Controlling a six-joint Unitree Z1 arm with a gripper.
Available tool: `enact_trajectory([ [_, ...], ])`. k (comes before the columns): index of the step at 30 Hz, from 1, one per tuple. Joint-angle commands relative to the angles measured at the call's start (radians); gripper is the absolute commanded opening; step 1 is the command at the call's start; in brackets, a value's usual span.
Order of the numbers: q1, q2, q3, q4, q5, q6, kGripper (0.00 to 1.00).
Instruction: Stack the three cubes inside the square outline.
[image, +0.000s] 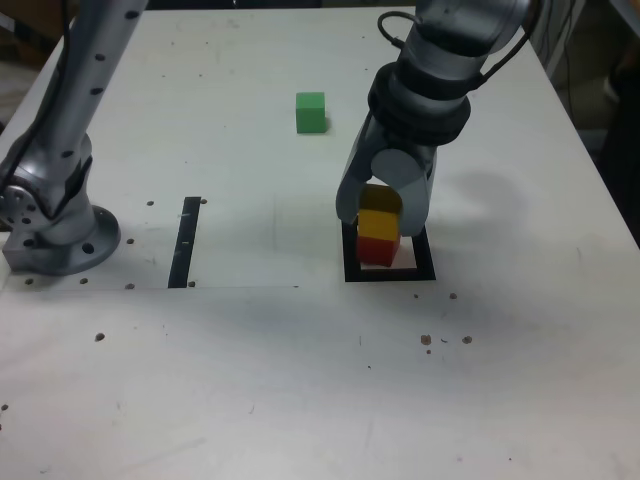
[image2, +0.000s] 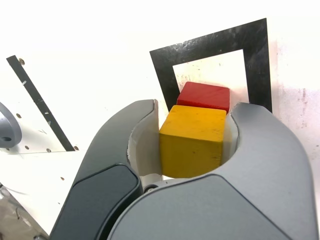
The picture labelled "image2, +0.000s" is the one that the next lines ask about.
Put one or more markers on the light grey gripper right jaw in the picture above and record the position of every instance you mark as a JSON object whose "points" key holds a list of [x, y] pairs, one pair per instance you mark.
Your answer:
{"points": [[250, 187]]}

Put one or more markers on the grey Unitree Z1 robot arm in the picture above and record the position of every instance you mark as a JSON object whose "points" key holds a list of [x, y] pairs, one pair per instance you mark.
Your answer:
{"points": [[7, 125]]}

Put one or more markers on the red cube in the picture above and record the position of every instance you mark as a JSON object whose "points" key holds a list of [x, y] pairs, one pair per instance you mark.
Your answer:
{"points": [[205, 96]]}

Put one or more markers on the black tape square outline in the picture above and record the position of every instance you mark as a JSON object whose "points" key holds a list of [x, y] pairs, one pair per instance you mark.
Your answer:
{"points": [[207, 40]]}

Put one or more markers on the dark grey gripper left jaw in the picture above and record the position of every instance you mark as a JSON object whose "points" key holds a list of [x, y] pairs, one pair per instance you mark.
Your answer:
{"points": [[105, 162]]}

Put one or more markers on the yellow cube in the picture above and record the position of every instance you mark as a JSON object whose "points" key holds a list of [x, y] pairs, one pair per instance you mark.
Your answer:
{"points": [[192, 142]]}

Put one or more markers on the black tape strip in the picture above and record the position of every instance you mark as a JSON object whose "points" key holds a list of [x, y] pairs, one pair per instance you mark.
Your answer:
{"points": [[37, 100]]}

